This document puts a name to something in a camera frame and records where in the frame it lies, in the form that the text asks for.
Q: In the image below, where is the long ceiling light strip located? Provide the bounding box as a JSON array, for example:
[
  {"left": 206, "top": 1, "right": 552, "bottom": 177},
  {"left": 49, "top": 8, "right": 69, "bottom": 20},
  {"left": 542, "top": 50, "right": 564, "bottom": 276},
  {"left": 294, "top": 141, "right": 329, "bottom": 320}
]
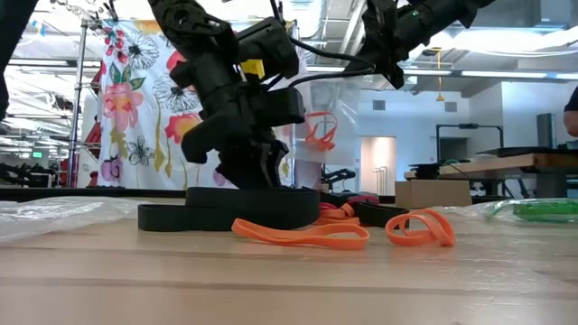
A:
[{"left": 401, "top": 67, "right": 578, "bottom": 80}]

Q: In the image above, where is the metal garment rack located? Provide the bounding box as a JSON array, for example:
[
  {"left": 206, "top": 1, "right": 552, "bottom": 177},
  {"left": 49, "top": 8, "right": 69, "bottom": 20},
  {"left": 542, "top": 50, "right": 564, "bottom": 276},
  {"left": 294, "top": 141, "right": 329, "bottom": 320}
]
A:
[{"left": 66, "top": 13, "right": 324, "bottom": 189}]

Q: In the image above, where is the black monitor stand frame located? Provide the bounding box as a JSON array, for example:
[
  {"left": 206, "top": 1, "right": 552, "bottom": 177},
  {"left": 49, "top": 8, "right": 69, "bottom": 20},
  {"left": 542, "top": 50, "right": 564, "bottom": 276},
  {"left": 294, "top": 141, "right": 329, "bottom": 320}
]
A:
[{"left": 434, "top": 122, "right": 506, "bottom": 162}]

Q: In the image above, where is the black tripod stand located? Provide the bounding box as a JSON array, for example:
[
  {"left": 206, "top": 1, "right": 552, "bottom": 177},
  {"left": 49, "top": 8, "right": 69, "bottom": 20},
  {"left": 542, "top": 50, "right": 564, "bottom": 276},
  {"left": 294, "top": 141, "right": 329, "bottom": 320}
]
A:
[{"left": 321, "top": 167, "right": 358, "bottom": 190}]

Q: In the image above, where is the wooden background table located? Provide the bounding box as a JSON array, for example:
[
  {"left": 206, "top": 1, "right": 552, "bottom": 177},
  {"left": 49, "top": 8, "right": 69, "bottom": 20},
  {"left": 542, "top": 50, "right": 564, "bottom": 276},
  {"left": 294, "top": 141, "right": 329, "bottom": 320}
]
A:
[{"left": 403, "top": 151, "right": 578, "bottom": 200}]

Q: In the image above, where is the red rubber band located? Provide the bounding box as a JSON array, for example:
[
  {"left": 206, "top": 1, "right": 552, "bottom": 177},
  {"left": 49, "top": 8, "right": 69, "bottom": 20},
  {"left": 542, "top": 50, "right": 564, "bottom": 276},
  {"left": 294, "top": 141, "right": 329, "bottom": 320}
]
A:
[{"left": 346, "top": 193, "right": 380, "bottom": 206}]

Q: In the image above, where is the brown cardboard box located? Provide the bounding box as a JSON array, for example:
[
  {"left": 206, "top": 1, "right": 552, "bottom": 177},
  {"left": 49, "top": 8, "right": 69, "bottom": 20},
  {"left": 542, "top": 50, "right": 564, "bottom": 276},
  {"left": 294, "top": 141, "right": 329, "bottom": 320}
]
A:
[{"left": 395, "top": 179, "right": 473, "bottom": 209}]

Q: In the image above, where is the pale pink cloth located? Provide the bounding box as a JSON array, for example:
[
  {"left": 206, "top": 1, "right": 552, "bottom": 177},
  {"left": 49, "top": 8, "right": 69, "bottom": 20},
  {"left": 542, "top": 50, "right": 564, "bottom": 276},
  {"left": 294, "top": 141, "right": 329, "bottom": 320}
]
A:
[{"left": 294, "top": 160, "right": 324, "bottom": 189}]

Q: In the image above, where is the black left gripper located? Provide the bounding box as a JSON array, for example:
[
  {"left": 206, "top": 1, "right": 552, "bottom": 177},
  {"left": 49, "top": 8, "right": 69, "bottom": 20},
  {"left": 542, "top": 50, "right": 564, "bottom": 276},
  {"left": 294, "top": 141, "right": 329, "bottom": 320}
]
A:
[{"left": 171, "top": 56, "right": 308, "bottom": 190}]

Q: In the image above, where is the white floral cloth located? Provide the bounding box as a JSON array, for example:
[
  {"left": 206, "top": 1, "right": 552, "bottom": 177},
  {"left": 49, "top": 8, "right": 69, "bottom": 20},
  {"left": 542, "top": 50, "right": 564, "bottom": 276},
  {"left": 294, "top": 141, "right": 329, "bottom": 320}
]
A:
[{"left": 97, "top": 17, "right": 299, "bottom": 190}]

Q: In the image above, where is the person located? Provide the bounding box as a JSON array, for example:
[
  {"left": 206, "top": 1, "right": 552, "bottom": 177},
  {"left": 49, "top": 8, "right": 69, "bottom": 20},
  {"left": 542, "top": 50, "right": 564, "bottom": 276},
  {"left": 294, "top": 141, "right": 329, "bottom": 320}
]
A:
[{"left": 563, "top": 85, "right": 578, "bottom": 139}]

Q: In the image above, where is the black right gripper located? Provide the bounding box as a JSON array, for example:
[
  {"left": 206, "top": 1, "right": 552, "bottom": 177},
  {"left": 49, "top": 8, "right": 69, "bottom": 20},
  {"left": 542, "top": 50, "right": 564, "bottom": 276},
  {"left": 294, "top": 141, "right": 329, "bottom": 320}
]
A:
[{"left": 345, "top": 0, "right": 410, "bottom": 90}]

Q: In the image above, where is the clear plastic zip bag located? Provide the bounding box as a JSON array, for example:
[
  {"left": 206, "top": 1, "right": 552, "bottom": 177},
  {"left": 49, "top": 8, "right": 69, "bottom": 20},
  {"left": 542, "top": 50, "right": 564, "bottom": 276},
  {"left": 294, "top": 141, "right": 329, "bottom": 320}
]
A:
[
  {"left": 288, "top": 74, "right": 362, "bottom": 166},
  {"left": 444, "top": 197, "right": 578, "bottom": 225},
  {"left": 0, "top": 196, "right": 153, "bottom": 243}
]

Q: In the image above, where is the white door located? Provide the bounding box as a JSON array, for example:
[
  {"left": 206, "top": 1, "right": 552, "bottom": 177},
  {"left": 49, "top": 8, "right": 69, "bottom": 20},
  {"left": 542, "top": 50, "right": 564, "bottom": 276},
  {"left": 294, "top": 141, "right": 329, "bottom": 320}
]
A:
[{"left": 359, "top": 135, "right": 398, "bottom": 194}]

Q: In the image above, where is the black device on table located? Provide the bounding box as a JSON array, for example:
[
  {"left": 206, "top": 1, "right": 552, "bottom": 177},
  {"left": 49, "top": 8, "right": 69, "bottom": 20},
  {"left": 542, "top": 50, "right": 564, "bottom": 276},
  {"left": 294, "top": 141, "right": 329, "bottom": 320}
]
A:
[{"left": 408, "top": 161, "right": 442, "bottom": 180}]

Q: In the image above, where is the long orange rubber band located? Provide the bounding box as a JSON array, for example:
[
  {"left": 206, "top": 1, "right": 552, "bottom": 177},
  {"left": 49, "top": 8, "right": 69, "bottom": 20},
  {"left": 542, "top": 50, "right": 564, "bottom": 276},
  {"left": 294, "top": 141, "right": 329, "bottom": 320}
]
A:
[{"left": 230, "top": 217, "right": 371, "bottom": 251}]

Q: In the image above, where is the yellow hanging cord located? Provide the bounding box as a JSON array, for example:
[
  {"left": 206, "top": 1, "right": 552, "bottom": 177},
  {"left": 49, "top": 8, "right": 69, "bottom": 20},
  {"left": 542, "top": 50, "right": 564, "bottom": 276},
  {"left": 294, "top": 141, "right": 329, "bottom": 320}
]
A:
[{"left": 428, "top": 44, "right": 448, "bottom": 102}]

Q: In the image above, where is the black flat tray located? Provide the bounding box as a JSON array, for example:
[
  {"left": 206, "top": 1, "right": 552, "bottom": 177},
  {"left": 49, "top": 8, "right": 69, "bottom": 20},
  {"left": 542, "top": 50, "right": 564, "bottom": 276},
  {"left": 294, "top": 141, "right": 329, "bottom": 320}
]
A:
[{"left": 477, "top": 144, "right": 578, "bottom": 158}]

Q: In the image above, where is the green rubber band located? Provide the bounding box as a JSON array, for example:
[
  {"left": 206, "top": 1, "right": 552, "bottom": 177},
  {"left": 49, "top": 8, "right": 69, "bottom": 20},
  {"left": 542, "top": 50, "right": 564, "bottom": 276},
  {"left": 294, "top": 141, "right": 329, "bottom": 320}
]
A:
[
  {"left": 496, "top": 201, "right": 536, "bottom": 219},
  {"left": 518, "top": 206, "right": 578, "bottom": 223},
  {"left": 514, "top": 200, "right": 578, "bottom": 215}
]

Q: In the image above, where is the yellow cable tag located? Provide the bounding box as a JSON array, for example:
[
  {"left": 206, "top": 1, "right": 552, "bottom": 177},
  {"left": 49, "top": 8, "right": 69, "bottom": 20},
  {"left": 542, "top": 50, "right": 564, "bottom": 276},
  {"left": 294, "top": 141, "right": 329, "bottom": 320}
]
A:
[{"left": 241, "top": 58, "right": 266, "bottom": 80}]

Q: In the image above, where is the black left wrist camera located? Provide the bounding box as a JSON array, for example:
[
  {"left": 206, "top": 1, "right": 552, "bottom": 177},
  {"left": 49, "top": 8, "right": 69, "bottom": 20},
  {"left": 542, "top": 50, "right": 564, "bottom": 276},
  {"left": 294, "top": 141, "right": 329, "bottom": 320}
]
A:
[{"left": 237, "top": 17, "right": 300, "bottom": 81}]

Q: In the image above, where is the small looped orange rubber band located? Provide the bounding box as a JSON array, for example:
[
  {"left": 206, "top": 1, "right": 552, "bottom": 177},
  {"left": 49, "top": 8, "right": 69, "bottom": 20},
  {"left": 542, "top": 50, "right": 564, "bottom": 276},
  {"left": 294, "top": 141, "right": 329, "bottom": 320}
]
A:
[{"left": 384, "top": 208, "right": 457, "bottom": 248}]

